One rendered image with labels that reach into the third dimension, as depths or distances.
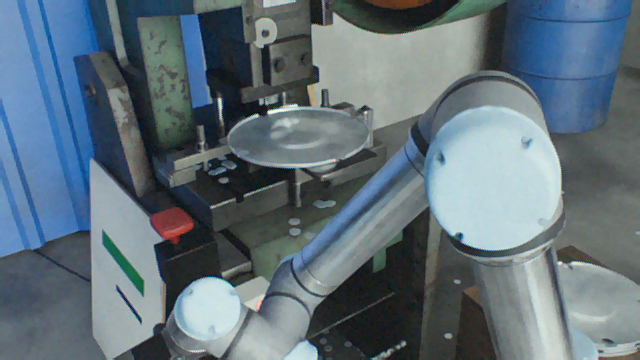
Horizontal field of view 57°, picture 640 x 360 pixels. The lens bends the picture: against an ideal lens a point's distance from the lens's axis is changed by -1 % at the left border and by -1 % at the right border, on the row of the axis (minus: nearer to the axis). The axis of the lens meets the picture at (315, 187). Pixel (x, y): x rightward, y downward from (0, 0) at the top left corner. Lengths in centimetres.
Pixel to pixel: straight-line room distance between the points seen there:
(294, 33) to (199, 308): 64
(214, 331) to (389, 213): 26
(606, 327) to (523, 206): 92
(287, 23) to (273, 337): 64
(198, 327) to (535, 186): 42
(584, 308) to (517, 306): 83
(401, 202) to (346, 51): 222
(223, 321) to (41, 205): 177
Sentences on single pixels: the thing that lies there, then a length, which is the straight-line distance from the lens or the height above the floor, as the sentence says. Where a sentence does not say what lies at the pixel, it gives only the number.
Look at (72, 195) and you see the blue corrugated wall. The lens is 245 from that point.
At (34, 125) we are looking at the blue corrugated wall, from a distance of 233.
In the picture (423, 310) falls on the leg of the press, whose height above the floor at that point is 32.
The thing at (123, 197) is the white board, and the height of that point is 57.
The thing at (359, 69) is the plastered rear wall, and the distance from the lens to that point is 300.
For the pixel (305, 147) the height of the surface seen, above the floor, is 78.
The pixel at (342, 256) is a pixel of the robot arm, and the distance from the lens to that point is 78.
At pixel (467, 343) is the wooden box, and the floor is 21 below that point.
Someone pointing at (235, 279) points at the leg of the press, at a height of 62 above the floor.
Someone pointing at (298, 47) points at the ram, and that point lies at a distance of 117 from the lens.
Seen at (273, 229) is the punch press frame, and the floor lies 64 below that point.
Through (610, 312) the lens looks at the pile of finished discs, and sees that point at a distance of 147.
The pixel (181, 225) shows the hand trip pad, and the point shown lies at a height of 76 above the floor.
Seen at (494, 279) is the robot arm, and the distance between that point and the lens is 62.
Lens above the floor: 128
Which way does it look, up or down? 29 degrees down
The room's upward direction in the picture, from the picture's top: 2 degrees counter-clockwise
